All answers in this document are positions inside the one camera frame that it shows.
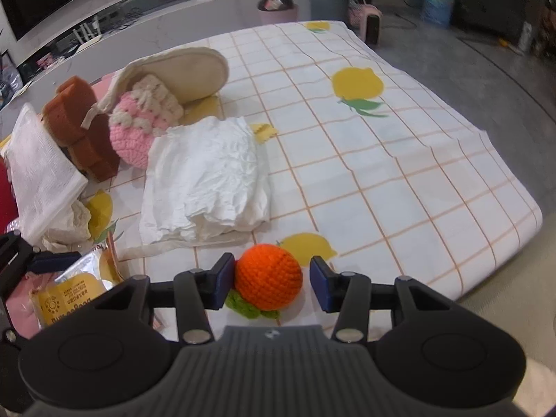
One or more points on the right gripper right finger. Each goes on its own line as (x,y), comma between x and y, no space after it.
(352,296)

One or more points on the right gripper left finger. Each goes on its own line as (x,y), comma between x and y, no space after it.
(191,294)

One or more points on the orange crochet ball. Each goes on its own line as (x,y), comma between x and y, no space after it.
(267,279)

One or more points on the pink white crochet toy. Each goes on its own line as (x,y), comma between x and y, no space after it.
(141,115)

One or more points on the red cardboard box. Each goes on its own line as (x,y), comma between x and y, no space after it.
(8,205)

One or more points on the yellow snack packet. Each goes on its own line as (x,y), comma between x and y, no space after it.
(89,277)

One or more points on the checked lemon tablecloth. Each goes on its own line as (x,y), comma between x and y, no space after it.
(367,168)

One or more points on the brown sponge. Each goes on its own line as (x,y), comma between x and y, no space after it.
(73,119)

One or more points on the yellow cleaning cloth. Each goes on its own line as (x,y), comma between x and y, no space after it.
(263,132)

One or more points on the beige slipper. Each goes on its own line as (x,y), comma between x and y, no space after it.
(189,73)

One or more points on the pink small heater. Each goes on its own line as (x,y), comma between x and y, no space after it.
(367,19)

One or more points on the pink trash bin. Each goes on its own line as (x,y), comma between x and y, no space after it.
(274,12)

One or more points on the blue water bottle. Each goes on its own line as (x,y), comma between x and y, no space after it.
(437,12)

